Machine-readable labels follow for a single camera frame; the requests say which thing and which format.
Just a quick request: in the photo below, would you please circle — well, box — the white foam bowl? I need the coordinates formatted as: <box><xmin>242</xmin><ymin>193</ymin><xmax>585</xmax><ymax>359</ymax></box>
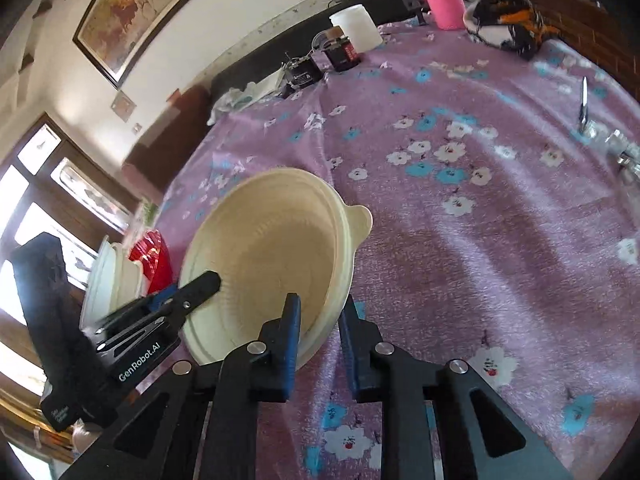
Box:
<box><xmin>79</xmin><ymin>236</ymin><xmax>118</xmax><ymax>328</ymax></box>
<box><xmin>111</xmin><ymin>243</ymin><xmax>146</xmax><ymax>310</ymax></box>

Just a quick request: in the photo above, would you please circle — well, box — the white plastic jar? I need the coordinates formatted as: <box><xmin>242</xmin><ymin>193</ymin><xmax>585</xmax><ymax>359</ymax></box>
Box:
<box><xmin>330</xmin><ymin>4</ymin><xmax>383</xmax><ymax>53</ymax></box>

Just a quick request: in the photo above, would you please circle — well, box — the black servo box left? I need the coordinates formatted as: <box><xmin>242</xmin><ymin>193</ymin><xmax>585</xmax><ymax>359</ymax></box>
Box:
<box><xmin>281</xmin><ymin>54</ymin><xmax>323</xmax><ymax>99</ymax></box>

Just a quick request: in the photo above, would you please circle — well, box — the brown wooden cabinet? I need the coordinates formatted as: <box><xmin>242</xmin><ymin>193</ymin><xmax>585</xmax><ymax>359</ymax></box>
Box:
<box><xmin>530</xmin><ymin>0</ymin><xmax>639</xmax><ymax>99</ymax></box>

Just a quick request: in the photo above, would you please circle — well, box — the black servo box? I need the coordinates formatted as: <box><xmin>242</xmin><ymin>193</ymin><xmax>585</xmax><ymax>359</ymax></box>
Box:
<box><xmin>321</xmin><ymin>37</ymin><xmax>361</xmax><ymax>73</ymax></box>
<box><xmin>281</xmin><ymin>54</ymin><xmax>323</xmax><ymax>99</ymax></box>

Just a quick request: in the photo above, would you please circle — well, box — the maroon armchair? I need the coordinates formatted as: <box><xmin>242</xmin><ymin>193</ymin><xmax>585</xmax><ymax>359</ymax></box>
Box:
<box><xmin>120</xmin><ymin>84</ymin><xmax>210</xmax><ymax>205</ymax></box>

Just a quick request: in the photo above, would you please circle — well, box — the black sofa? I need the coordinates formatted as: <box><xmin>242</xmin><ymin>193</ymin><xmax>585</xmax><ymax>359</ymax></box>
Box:
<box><xmin>209</xmin><ymin>0</ymin><xmax>414</xmax><ymax>104</ymax></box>

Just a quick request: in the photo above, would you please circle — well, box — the framed wall painting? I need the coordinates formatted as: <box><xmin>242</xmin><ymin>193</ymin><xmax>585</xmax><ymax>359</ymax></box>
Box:
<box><xmin>73</xmin><ymin>0</ymin><xmax>189</xmax><ymax>89</ymax></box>

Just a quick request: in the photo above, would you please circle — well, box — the white rag cloth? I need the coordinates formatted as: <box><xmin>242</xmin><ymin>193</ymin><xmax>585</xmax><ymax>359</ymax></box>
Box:
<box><xmin>206</xmin><ymin>88</ymin><xmax>254</xmax><ymax>127</ymax></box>

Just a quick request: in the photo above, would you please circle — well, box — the person's left hand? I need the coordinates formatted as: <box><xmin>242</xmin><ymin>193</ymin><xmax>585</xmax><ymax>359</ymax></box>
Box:
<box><xmin>72</xmin><ymin>420</ymin><xmax>103</xmax><ymax>454</ymax></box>

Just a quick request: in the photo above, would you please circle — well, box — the white paper bag green logo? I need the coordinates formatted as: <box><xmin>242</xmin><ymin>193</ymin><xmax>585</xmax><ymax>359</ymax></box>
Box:
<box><xmin>245</xmin><ymin>67</ymin><xmax>284</xmax><ymax>101</ymax></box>

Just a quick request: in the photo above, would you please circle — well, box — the black servo box right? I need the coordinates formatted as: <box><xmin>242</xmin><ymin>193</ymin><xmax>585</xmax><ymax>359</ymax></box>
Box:
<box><xmin>321</xmin><ymin>37</ymin><xmax>361</xmax><ymax>73</ymax></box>

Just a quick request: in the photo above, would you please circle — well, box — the large red scalloped plate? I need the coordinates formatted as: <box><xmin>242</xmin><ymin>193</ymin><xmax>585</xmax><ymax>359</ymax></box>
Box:
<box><xmin>129</xmin><ymin>230</ymin><xmax>174</xmax><ymax>295</ymax></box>

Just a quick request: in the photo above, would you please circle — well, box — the purple floral tablecloth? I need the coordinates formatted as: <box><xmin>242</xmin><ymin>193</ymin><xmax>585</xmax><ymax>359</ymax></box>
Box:
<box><xmin>157</xmin><ymin>20</ymin><xmax>639</xmax><ymax>479</ymax></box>

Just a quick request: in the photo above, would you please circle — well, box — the beige plastic bowl with tab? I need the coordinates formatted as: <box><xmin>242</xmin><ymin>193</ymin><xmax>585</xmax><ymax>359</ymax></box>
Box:
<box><xmin>179</xmin><ymin>168</ymin><xmax>373</xmax><ymax>367</ymax></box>

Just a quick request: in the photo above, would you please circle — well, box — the silver pen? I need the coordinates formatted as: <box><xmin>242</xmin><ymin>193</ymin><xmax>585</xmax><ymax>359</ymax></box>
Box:
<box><xmin>578</xmin><ymin>77</ymin><xmax>589</xmax><ymax>134</ymax></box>

